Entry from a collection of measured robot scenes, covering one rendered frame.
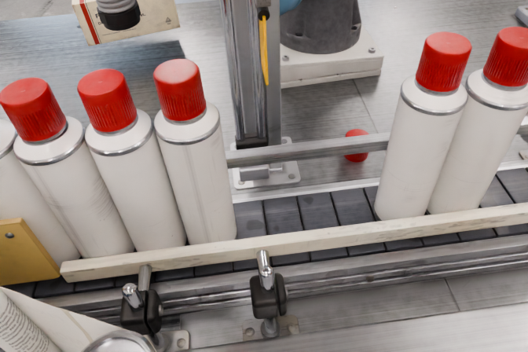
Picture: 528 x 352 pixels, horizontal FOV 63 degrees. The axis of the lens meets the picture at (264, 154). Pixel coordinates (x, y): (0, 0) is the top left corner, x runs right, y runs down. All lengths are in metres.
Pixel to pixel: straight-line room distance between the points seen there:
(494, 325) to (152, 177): 0.32
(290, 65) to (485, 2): 0.49
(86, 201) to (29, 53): 0.60
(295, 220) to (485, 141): 0.20
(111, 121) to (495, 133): 0.30
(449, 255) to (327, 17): 0.40
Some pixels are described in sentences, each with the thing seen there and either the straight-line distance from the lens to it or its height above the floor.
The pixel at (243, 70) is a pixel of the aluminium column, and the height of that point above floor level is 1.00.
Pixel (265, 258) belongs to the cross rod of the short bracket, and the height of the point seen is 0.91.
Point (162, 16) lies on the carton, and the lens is 0.79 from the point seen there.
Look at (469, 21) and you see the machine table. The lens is 0.95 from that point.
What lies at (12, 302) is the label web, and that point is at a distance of 0.27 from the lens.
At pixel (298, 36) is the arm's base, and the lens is 0.71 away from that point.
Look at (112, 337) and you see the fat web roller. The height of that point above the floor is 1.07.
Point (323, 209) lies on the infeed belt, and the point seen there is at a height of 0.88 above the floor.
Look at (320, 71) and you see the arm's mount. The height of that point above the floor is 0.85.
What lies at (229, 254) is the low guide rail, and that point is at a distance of 0.41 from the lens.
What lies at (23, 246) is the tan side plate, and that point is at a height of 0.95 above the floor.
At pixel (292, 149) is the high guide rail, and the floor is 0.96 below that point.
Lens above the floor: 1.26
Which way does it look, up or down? 45 degrees down
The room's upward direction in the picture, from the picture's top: 3 degrees counter-clockwise
